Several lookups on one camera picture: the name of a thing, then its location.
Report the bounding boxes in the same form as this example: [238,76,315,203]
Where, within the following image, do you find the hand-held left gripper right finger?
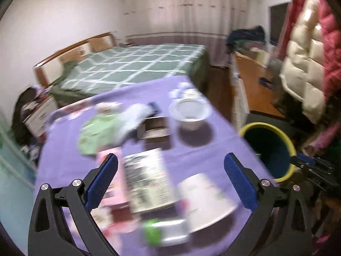
[224,153,312,256]

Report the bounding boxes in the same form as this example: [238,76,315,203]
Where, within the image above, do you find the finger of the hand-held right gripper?
[290,153,335,192]

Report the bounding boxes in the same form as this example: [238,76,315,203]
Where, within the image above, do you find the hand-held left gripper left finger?
[28,153,119,256]

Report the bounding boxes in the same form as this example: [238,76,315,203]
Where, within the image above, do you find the yellow rimmed trash bin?
[238,123,297,183]

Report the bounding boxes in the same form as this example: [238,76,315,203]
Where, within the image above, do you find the green plastic packet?
[77,113,128,155]

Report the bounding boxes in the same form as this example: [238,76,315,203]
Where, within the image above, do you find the pink packet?
[96,149,131,209]

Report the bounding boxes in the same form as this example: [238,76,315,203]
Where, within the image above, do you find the pink cloth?
[306,124,341,155]

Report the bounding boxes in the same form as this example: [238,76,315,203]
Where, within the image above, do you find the white flat packet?
[178,173,238,232]

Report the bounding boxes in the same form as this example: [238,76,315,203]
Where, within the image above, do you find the black white printed box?
[123,149,175,214]

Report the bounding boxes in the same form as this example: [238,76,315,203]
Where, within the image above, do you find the purple floral tablecloth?
[35,75,277,256]

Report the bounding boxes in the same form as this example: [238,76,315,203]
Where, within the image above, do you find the white plastic bottle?
[116,104,151,140]

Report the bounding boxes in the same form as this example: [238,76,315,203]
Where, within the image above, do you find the dark brown box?
[137,116,171,140]

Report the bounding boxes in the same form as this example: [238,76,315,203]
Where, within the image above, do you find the dark blue small wrapper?
[148,101,163,117]

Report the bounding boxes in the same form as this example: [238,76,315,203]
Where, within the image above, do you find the wooden desk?
[231,52,286,128]

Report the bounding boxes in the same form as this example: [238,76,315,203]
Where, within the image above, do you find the white nightstand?
[23,96,58,136]

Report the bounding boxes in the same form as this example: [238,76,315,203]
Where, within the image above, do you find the teal wardrobe sliding door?
[0,109,39,227]

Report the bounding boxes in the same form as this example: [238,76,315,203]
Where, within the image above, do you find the white puffer jacket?
[280,0,328,124]

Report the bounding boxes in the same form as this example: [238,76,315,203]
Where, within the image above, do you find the black clothing heap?
[12,87,51,150]

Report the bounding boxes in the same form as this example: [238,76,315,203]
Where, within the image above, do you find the small white wrapper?
[169,82,203,100]

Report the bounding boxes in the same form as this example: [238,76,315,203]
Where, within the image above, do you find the bed with green plaid cover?
[51,44,211,102]

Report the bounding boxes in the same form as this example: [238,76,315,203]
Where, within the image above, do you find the red quilted jacket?
[277,0,341,100]

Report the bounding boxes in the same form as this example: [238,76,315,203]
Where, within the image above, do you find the wooden headboard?
[33,32,118,88]

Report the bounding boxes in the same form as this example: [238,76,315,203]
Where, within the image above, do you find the brown pillow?
[60,49,80,64]
[89,38,108,53]

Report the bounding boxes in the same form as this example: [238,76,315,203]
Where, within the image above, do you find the dark clothes pile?
[226,26,267,54]

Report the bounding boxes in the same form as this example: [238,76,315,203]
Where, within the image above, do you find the black television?
[270,2,291,46]

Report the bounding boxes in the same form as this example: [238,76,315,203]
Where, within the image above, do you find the beige pink curtain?
[124,0,252,67]

